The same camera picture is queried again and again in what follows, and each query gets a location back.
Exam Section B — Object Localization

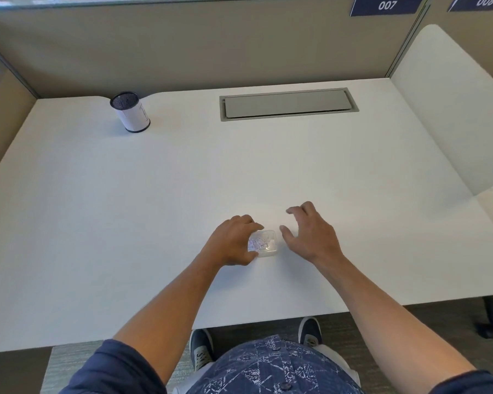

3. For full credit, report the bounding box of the beige partition with glass pane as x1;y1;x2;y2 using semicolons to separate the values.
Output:
0;34;40;189

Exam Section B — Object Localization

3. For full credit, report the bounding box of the blue patterned shirt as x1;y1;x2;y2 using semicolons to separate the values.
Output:
187;334;362;394

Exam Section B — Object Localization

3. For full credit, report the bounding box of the person's right forearm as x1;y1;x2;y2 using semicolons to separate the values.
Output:
316;252;477;394

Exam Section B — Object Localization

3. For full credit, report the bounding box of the person's navy sleeve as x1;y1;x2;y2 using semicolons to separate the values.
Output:
429;369;493;394
59;339;167;394

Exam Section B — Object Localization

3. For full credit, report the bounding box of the person's navy left sleeve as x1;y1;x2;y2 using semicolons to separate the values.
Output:
59;339;167;394

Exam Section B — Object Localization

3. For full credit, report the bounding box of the person's right shoe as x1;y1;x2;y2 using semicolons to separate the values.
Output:
297;316;323;349

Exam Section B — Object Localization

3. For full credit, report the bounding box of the person's right hand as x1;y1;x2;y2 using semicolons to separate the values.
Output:
279;201;346;266

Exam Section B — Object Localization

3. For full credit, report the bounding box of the person's navy right sleeve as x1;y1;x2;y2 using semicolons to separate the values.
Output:
429;369;493;394

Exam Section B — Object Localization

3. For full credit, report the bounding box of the person's left forearm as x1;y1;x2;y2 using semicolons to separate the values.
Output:
113;252;222;384

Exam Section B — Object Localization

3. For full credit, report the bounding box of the person's shoe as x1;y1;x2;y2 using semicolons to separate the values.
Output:
188;328;215;372
297;316;323;349

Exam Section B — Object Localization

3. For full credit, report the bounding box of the blue number sign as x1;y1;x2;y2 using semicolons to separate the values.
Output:
448;0;493;13
349;0;426;17

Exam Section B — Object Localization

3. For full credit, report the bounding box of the grey desk cable tray lid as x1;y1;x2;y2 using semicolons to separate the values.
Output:
219;87;360;123

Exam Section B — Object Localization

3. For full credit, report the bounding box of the beige fabric partition panel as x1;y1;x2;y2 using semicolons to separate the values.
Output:
0;0;430;99

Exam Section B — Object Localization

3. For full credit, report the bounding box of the clear plastic tray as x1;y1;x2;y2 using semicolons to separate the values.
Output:
246;229;280;258

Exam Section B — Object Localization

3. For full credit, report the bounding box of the person's left hand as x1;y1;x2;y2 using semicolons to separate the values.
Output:
201;214;266;267

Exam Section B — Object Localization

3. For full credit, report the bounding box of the white rounded side divider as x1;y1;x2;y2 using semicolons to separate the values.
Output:
390;23;493;196

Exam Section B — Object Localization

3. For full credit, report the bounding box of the white cup with black rim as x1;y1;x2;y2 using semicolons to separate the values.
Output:
110;91;152;134

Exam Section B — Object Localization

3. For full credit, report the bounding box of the person's left shoe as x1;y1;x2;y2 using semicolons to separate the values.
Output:
188;328;215;372

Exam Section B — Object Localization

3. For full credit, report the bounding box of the beige neighbouring partition panel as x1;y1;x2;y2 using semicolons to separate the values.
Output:
386;0;493;83

